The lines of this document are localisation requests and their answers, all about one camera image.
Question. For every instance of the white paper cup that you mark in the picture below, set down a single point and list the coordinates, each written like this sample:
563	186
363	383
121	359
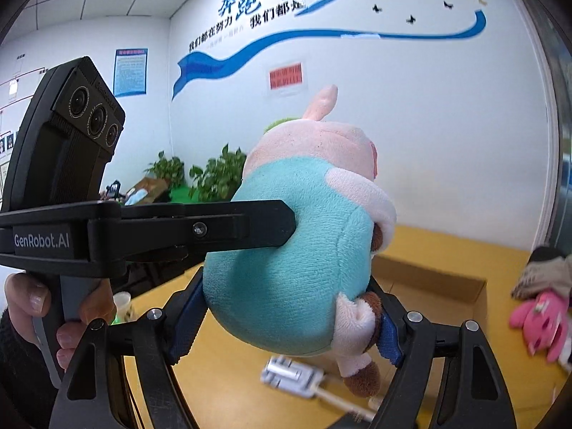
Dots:
121	306

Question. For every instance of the brown wooden box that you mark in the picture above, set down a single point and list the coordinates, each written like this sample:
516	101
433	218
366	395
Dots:
147	190

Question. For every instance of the blue ribbon wall decal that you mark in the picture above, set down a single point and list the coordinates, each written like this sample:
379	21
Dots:
201	65

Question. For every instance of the large potted green plant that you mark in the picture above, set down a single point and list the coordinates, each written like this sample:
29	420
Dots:
221	174

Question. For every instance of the red wall notice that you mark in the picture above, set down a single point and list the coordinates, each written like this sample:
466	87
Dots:
287	78

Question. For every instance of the teal and pink pig plush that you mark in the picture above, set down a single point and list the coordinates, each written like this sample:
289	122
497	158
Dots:
290	277

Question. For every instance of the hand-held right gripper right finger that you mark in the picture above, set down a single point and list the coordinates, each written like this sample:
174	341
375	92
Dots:
388	339

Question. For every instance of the pink plush toy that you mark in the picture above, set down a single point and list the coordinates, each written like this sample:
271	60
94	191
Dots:
545	321

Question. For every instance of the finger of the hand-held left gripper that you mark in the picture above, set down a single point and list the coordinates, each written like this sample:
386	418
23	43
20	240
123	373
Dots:
201	229

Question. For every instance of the brown cardboard box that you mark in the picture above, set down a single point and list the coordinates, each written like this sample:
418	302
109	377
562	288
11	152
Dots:
429	295

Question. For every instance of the small potted green plant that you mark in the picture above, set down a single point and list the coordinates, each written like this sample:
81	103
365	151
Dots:
167	170

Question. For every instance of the blue wall poster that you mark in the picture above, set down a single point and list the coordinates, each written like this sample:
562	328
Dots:
130	72

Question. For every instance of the grey and black cloth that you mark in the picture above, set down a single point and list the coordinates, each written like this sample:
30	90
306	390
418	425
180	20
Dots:
545	270

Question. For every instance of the person's left hand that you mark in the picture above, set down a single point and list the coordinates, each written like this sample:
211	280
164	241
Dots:
27	297

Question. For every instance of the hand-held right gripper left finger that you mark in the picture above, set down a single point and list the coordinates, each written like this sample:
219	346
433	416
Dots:
187	327

